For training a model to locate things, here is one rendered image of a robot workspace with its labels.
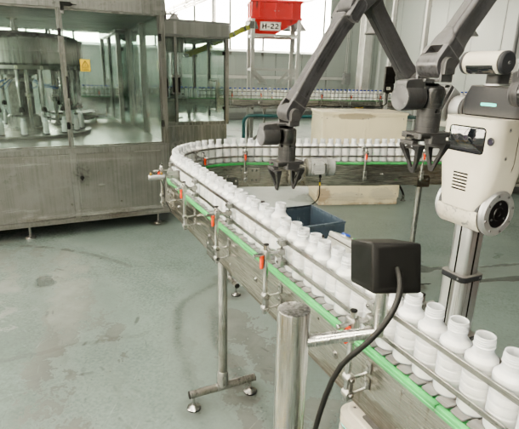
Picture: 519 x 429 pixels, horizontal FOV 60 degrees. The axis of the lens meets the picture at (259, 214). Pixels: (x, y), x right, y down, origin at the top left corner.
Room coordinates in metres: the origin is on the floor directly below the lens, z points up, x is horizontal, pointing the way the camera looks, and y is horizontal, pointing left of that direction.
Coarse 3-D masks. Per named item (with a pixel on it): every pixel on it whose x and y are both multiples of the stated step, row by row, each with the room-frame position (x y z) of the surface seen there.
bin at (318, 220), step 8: (288, 208) 2.29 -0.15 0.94; (296, 208) 2.31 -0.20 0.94; (304, 208) 2.33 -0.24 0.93; (312, 208) 2.33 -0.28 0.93; (296, 216) 2.31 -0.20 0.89; (304, 216) 2.33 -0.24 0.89; (312, 216) 2.33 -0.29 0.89; (320, 216) 2.26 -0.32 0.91; (328, 216) 2.19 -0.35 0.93; (336, 216) 2.14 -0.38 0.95; (304, 224) 2.33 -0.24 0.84; (312, 224) 2.32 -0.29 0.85; (320, 224) 2.01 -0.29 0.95; (328, 224) 2.03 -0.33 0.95; (336, 224) 2.05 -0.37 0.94; (344, 224) 2.07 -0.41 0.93; (320, 232) 2.01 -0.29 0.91; (328, 232) 2.03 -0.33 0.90
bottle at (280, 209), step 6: (276, 204) 1.47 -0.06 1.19; (282, 204) 1.47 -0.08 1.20; (276, 210) 1.47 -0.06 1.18; (282, 210) 1.47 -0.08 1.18; (276, 216) 1.46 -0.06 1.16; (276, 222) 1.45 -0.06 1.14; (276, 228) 1.45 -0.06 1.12; (270, 234) 1.47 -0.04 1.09; (270, 240) 1.47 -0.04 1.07; (270, 246) 1.47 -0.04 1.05
